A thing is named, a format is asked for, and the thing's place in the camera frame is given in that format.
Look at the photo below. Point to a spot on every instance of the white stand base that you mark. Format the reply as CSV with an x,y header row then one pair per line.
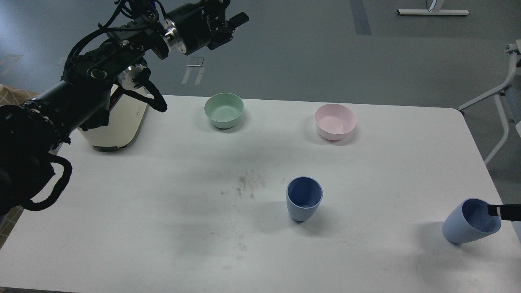
x,y
435,8

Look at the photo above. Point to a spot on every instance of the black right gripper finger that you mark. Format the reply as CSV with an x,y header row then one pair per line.
x,y
507,212

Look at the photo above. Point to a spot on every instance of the blue cup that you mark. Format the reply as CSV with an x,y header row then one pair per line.
x,y
469,222
303,196

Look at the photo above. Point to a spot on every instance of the green bowl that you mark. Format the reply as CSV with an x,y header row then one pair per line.
x,y
224,110

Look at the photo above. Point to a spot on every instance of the pink bowl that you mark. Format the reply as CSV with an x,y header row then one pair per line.
x,y
334,122

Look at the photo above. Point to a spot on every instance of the cream white toaster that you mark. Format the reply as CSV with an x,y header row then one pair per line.
x,y
124,122

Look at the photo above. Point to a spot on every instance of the white chair frame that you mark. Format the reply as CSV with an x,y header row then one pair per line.
x,y
506,97

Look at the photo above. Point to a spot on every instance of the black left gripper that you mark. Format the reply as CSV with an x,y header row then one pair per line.
x,y
193,26

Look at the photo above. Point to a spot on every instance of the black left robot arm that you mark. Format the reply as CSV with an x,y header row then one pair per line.
x,y
101,68

